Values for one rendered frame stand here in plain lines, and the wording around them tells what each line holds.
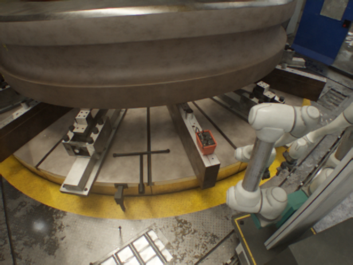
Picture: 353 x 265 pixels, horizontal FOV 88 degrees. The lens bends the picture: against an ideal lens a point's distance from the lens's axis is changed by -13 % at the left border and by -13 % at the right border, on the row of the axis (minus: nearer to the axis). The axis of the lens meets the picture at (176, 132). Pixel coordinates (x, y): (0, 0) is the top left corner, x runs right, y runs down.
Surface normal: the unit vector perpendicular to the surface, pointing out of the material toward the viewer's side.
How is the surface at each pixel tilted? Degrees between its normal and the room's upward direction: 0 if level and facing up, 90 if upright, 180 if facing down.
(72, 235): 0
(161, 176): 0
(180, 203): 0
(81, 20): 90
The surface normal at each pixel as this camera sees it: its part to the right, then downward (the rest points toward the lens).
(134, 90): 0.09, 0.69
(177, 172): 0.00, -0.72
